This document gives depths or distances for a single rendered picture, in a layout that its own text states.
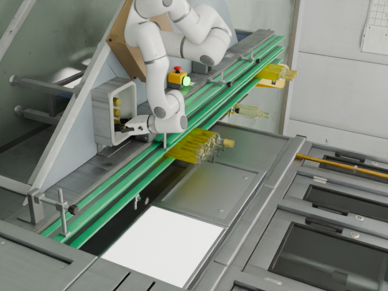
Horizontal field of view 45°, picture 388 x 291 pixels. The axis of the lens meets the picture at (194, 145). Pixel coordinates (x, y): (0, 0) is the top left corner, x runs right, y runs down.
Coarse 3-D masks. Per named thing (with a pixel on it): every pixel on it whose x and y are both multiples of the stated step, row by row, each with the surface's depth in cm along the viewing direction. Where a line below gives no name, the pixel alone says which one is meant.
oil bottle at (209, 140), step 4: (188, 136) 212; (192, 136) 212; (196, 136) 212; (200, 136) 212; (204, 136) 212; (208, 136) 212; (200, 140) 209; (204, 140) 209; (208, 140) 209; (212, 140) 210; (212, 144) 209; (212, 148) 210
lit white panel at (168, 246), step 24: (144, 216) 182; (168, 216) 183; (120, 240) 169; (144, 240) 169; (168, 240) 170; (192, 240) 170; (120, 264) 158; (144, 264) 158; (168, 264) 158; (192, 264) 159
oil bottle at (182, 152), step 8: (176, 144) 205; (184, 144) 205; (168, 152) 205; (176, 152) 203; (184, 152) 201; (192, 152) 199; (200, 152) 200; (184, 160) 203; (192, 160) 201; (200, 160) 200
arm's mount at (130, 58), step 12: (132, 0) 182; (120, 12) 180; (120, 24) 178; (156, 24) 190; (168, 24) 199; (108, 36) 176; (120, 36) 175; (120, 48) 178; (132, 48) 178; (120, 60) 187; (132, 60) 183; (132, 72) 193; (144, 72) 191
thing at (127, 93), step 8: (120, 88) 176; (128, 88) 187; (112, 96) 172; (120, 96) 190; (128, 96) 188; (112, 104) 173; (120, 104) 191; (128, 104) 190; (136, 104) 190; (112, 112) 175; (128, 112) 192; (136, 112) 191; (112, 120) 176; (112, 128) 178; (112, 136) 179; (120, 136) 187; (128, 136) 189
